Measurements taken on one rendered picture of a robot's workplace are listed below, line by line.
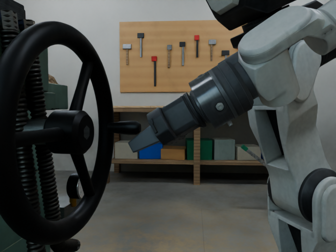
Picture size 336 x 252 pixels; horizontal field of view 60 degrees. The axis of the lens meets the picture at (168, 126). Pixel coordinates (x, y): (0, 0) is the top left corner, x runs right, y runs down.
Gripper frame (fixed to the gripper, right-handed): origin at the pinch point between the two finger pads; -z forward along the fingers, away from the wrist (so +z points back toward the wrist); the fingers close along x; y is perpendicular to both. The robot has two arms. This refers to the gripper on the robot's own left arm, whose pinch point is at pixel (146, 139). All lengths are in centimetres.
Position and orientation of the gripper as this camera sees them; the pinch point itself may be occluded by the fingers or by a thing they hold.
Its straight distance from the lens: 49.9
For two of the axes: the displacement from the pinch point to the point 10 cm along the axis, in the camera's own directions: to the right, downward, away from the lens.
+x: 2.2, 0.2, 9.8
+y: -4.8, -8.7, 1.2
